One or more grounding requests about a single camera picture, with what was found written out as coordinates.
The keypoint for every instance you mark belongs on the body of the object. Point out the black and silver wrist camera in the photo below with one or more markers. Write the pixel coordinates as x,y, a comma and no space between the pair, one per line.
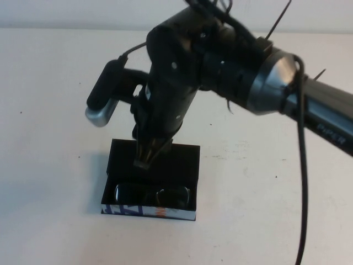
102,91

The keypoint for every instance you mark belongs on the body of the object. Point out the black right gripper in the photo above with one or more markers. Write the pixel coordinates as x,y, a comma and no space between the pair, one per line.
165,110

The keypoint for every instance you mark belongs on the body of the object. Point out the long black zip tie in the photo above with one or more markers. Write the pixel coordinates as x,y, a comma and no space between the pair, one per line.
278,20

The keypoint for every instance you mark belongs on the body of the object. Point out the black framed glasses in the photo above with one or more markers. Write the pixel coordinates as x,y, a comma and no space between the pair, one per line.
171,194

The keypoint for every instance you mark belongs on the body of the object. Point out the short black zip tie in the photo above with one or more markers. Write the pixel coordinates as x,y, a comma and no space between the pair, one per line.
229,106
320,74

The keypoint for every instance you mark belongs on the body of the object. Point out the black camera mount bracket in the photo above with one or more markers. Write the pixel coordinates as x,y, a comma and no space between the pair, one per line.
132,82

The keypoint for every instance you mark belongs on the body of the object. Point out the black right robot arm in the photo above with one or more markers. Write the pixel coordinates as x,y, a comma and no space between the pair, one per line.
220,60

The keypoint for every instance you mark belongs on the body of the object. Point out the black open box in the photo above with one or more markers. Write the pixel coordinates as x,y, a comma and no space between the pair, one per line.
176,157

